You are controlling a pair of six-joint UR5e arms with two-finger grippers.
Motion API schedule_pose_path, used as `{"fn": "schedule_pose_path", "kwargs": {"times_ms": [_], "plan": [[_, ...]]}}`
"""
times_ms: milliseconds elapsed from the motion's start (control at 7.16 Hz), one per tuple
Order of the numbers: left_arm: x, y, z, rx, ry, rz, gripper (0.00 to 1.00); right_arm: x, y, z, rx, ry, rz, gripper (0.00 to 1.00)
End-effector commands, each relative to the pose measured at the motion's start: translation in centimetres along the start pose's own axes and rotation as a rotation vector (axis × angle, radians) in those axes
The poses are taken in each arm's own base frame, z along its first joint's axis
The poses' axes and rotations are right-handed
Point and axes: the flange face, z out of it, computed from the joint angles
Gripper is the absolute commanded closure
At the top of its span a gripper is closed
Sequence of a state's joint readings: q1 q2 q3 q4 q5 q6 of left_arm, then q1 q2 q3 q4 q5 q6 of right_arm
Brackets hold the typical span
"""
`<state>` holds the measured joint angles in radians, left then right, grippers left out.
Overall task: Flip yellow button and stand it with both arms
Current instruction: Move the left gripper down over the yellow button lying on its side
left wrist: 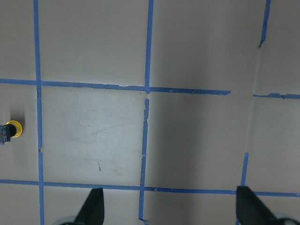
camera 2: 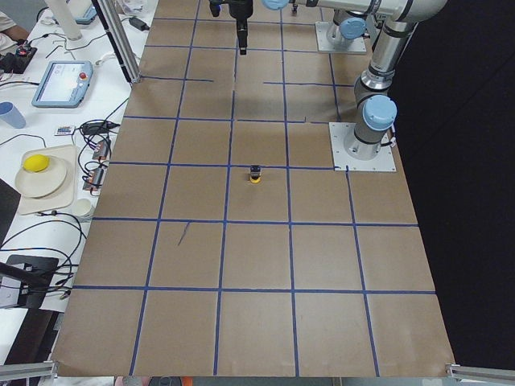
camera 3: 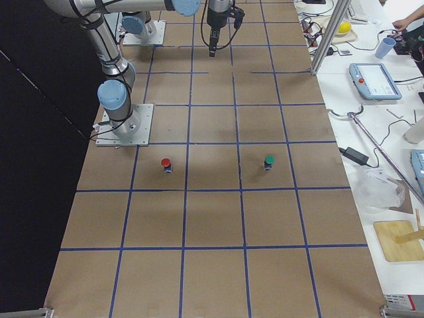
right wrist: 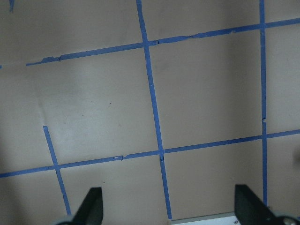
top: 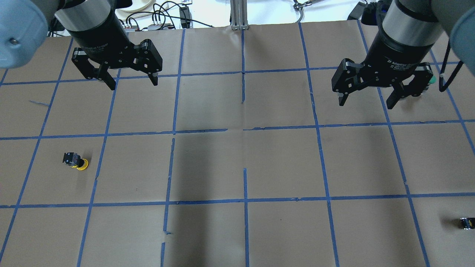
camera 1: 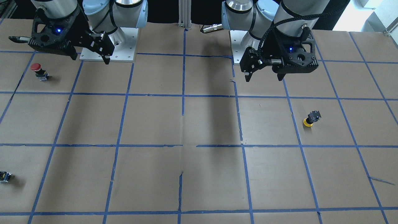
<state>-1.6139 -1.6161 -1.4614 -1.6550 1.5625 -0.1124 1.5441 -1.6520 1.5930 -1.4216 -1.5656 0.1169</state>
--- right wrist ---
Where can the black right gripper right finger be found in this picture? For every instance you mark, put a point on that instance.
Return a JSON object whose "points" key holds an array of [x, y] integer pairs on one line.
{"points": [[249, 209]]}

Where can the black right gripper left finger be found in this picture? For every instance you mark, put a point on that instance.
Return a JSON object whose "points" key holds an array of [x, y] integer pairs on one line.
{"points": [[91, 211]]}

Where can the right arm aluminium base plate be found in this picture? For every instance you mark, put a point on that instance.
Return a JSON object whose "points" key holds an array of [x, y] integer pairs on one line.
{"points": [[216, 219]]}

